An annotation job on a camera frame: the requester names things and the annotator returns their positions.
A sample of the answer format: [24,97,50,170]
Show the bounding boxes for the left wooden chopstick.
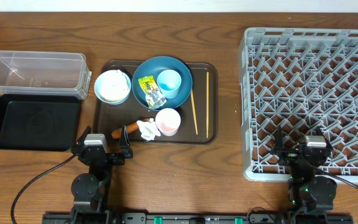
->
[190,90,198,135]

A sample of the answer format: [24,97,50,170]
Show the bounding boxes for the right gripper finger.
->
[273,126,284,152]
[315,127,333,149]

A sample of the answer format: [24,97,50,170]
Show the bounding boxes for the orange carrot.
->
[111,122,139,139]

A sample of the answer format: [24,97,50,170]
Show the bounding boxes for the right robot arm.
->
[270,127,337,223]

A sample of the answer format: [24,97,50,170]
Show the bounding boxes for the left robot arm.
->
[69,126,133,224]

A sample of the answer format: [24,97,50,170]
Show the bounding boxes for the white napkin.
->
[136,118,161,141]

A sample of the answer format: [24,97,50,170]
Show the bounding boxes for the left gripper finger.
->
[73,126,91,152]
[119,125,131,152]

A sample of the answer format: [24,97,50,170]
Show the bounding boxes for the wooden chopstick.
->
[190,90,198,135]
[206,72,209,139]

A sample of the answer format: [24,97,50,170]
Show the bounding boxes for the grey dishwasher rack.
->
[239,27,358,184]

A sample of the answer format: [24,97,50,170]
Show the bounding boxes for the clear plastic bin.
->
[0,50,92,100]

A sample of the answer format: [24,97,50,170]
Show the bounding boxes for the pink cup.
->
[155,108,181,136]

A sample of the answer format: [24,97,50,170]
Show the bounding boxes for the brown serving tray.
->
[93,62,218,144]

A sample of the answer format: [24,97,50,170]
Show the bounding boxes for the black plastic bin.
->
[0,94,81,152]

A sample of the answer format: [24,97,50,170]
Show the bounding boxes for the light blue rice bowl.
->
[94,72,132,105]

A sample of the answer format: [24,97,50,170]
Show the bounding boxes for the light blue cup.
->
[157,70,181,99]

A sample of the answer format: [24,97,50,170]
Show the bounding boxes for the right wooden chopstick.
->
[206,72,209,139]

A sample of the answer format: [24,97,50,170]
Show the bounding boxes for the dark blue bowl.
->
[132,56,193,111]

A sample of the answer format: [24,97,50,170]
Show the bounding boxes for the yellow snack wrapper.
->
[138,75,167,110]

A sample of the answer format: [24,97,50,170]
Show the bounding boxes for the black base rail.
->
[41,212,354,224]

